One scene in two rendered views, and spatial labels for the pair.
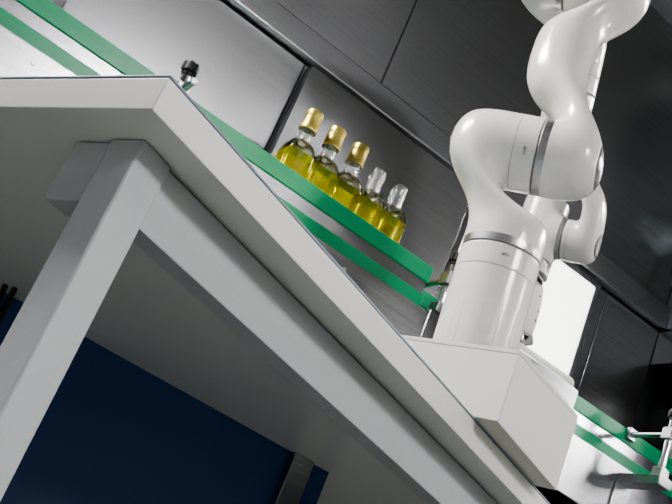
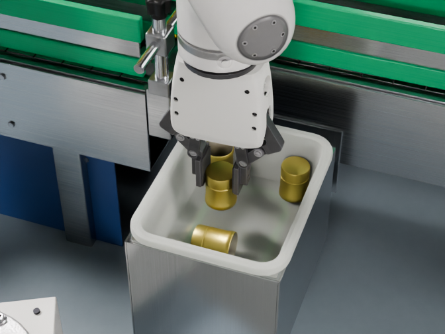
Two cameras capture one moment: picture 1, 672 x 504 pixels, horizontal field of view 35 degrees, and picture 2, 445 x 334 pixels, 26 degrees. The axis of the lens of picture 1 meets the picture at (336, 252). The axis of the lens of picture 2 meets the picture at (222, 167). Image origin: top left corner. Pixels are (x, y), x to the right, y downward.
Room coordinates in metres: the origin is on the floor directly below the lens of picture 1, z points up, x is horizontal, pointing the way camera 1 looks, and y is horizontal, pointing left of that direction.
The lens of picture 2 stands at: (1.22, -0.89, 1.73)
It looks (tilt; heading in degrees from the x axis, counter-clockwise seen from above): 42 degrees down; 47
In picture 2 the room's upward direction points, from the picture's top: straight up
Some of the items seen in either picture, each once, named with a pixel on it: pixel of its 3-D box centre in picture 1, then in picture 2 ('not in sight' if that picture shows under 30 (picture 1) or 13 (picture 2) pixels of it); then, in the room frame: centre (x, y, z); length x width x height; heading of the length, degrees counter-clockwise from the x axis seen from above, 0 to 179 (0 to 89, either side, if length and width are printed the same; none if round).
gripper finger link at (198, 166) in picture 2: not in sight; (192, 154); (1.74, -0.30, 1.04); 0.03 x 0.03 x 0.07; 29
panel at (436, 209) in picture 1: (439, 250); not in sight; (2.09, -0.20, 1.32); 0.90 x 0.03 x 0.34; 117
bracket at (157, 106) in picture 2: (414, 333); (175, 92); (1.81, -0.19, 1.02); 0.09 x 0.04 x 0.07; 27
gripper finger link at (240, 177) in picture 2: not in sight; (250, 166); (1.77, -0.36, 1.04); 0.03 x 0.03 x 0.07; 29
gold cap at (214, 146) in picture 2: not in sight; (218, 161); (1.81, -0.27, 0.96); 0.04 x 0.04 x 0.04
